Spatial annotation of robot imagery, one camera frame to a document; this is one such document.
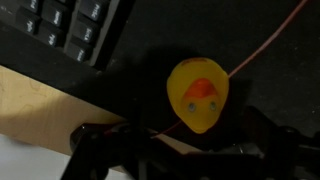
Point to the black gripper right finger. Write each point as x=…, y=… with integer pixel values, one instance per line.
x=286, y=154

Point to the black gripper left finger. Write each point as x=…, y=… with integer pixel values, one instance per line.
x=96, y=149

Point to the yellow rubber duck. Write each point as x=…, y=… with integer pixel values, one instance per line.
x=197, y=89

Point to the black desk mat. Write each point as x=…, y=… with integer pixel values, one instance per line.
x=282, y=82

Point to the black and grey keyboard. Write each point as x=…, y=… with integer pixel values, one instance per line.
x=84, y=30

